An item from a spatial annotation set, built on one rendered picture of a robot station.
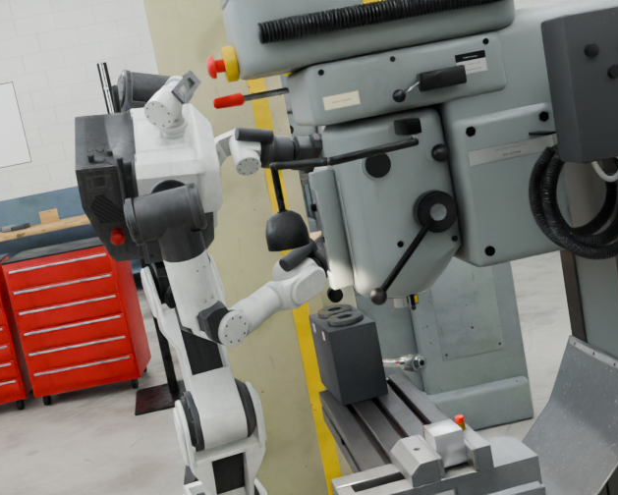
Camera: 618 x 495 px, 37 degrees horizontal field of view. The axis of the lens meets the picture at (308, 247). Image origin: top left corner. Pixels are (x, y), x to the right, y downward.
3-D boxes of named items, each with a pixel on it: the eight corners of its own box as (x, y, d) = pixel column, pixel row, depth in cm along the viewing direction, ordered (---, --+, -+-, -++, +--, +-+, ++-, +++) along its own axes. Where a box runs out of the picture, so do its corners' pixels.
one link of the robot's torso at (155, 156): (96, 301, 204) (71, 172, 180) (93, 204, 229) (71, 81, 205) (230, 285, 209) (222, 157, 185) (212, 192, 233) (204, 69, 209)
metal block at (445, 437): (439, 468, 159) (433, 436, 158) (428, 457, 164) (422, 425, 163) (468, 461, 159) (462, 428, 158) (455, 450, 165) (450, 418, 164)
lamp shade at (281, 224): (260, 250, 157) (252, 215, 156) (295, 241, 160) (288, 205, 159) (282, 251, 151) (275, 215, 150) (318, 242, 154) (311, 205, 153)
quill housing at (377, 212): (368, 310, 156) (334, 124, 151) (344, 290, 176) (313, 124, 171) (475, 287, 159) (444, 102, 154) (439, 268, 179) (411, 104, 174)
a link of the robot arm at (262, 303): (288, 316, 207) (226, 363, 196) (257, 306, 214) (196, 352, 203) (275, 276, 202) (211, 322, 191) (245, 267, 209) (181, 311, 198)
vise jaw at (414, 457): (413, 488, 155) (409, 466, 154) (392, 462, 167) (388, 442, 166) (446, 478, 156) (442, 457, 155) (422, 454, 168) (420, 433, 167)
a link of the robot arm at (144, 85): (123, 134, 217) (134, 87, 208) (118, 109, 223) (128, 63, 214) (171, 137, 222) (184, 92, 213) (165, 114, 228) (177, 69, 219)
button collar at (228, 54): (229, 82, 155) (221, 45, 154) (226, 83, 161) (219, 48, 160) (241, 80, 155) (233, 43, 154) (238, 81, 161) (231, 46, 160)
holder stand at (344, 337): (342, 406, 222) (326, 327, 219) (320, 382, 244) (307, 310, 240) (389, 394, 225) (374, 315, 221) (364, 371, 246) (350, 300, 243)
